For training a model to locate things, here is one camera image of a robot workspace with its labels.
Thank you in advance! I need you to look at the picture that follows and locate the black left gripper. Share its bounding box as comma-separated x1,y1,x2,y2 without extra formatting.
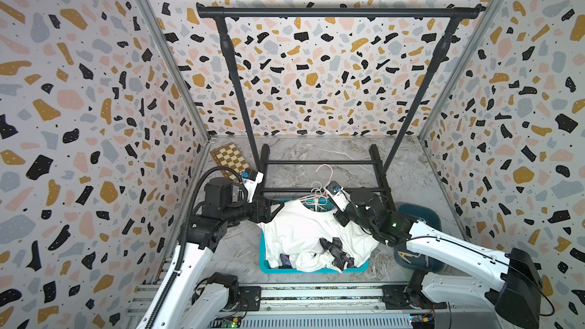
222,192,285,227

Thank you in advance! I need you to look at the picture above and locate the white printed t-shirt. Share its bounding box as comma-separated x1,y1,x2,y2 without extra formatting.
257,199,380,273

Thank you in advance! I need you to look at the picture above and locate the pink wire hanger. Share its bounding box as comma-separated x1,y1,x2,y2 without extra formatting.
299,164,334,213

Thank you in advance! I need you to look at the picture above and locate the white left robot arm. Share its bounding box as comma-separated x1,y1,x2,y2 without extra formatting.
138,178,285,328

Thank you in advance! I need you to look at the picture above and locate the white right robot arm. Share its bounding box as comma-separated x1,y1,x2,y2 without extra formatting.
326,183,545,328

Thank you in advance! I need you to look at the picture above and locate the teal laundry basket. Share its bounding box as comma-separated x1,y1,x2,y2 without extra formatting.
258,199,370,276

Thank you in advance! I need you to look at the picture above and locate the dark teal clothespin bin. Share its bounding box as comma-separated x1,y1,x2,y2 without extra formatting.
394,203,446,275

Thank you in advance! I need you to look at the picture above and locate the wooden chessboard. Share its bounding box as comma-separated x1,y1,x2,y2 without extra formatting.
210,143,250,175

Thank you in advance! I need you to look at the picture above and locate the aluminium corner profile right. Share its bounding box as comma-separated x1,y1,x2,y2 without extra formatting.
417,0,505,143

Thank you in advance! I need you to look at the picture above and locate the aluminium corner profile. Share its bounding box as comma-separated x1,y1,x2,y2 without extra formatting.
417,0,505,143
135,0,210,144

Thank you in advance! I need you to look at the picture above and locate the dark grey clothes rack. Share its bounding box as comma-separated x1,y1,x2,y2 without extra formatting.
197,4,481,210

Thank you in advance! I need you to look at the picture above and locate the aluminium corner profile left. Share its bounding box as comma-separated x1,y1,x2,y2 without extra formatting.
135,0,210,144

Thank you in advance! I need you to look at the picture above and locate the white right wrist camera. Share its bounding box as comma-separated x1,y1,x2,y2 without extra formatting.
325,181,350,211

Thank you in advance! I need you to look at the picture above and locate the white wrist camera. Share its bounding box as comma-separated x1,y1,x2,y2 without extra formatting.
325,181,350,211
242,168,264,203

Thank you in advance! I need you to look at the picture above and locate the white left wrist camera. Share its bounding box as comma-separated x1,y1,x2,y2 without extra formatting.
242,168,264,203

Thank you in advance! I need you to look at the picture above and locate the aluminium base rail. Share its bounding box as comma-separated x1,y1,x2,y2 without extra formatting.
125,282,463,329

